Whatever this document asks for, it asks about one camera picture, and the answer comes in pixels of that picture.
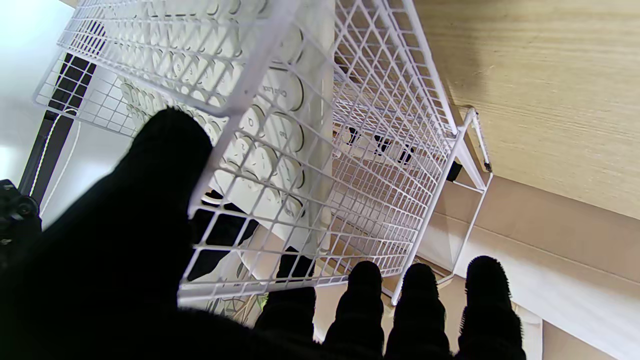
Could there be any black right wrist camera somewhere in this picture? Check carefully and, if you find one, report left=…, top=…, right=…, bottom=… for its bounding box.
left=0, top=179, right=43, bottom=256

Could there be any cream round-key keyboard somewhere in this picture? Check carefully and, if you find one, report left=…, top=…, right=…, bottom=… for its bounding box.
left=85, top=0, right=336, bottom=281

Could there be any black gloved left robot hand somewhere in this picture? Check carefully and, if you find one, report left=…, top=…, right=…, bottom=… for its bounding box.
left=0, top=107, right=527, bottom=360

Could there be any thin white cable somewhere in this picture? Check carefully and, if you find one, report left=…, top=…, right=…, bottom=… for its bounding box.
left=29, top=109, right=82, bottom=213

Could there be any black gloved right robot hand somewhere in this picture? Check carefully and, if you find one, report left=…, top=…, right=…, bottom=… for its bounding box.
left=187, top=190, right=261, bottom=282

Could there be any white wire drawer basket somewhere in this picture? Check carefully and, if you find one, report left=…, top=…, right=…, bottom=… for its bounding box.
left=32, top=0, right=461, bottom=307

